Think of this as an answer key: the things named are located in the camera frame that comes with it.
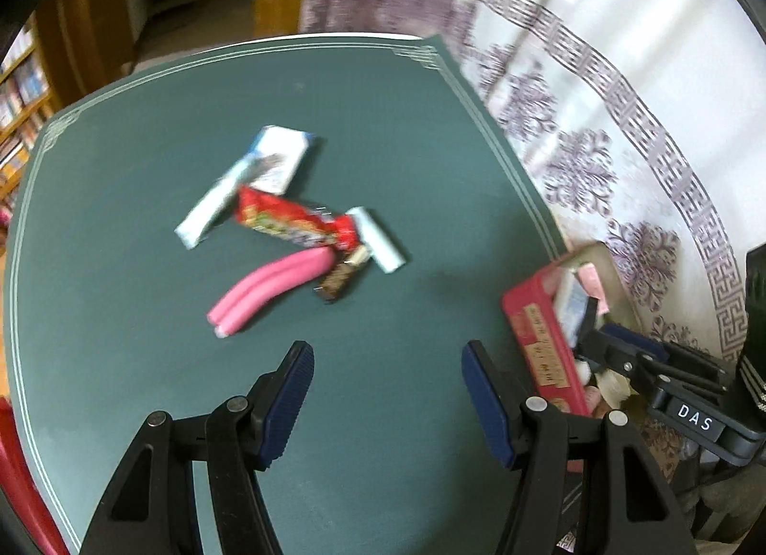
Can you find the red plastic stool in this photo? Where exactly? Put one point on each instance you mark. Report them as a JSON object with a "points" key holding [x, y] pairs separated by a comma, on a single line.
{"points": [[18, 471]]}

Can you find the white sachet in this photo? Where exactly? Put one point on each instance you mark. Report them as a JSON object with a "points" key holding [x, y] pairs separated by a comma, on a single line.
{"points": [[571, 303]]}

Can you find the wooden bookshelf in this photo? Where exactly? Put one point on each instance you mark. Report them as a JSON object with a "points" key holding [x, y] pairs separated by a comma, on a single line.
{"points": [[18, 82]]}

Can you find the pink bendy foam rod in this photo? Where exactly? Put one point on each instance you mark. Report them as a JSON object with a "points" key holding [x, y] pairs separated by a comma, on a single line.
{"points": [[269, 285]]}

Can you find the pink tin box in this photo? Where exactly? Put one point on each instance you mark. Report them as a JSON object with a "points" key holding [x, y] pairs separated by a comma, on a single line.
{"points": [[538, 327]]}

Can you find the blue and white box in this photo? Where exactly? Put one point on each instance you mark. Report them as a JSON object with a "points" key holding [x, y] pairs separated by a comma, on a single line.
{"points": [[281, 157]]}

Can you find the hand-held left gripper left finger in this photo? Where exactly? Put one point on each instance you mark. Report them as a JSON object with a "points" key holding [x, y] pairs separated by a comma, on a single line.
{"points": [[290, 405]]}

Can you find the pink hair roller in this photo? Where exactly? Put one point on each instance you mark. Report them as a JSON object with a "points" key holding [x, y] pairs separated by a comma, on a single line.
{"points": [[592, 285]]}

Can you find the red snack wrapper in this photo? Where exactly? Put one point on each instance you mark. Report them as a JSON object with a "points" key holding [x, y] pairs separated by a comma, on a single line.
{"points": [[287, 220]]}

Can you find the green desktop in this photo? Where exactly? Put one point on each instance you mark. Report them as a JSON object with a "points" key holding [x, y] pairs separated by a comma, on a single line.
{"points": [[359, 112]]}

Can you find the light blue lip balm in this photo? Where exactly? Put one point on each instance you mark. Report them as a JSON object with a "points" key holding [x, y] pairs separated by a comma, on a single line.
{"points": [[377, 241]]}

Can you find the grey white tube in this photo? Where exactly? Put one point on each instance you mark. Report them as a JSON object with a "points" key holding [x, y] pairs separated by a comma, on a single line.
{"points": [[206, 211]]}

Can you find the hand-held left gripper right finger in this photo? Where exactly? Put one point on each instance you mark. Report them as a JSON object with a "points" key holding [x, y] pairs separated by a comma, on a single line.
{"points": [[488, 405]]}

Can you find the white purple patterned curtain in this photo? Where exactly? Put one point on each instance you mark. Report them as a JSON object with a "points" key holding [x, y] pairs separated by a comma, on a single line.
{"points": [[598, 82]]}

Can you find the brown chocolate bar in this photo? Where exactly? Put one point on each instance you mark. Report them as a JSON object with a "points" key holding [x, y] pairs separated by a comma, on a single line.
{"points": [[341, 276]]}

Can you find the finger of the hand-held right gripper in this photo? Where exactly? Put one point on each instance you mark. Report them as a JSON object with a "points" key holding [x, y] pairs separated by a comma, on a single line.
{"points": [[616, 360], [640, 342]]}

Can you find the wooden door frame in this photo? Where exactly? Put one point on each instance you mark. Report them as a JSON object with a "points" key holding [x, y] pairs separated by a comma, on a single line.
{"points": [[78, 22]]}

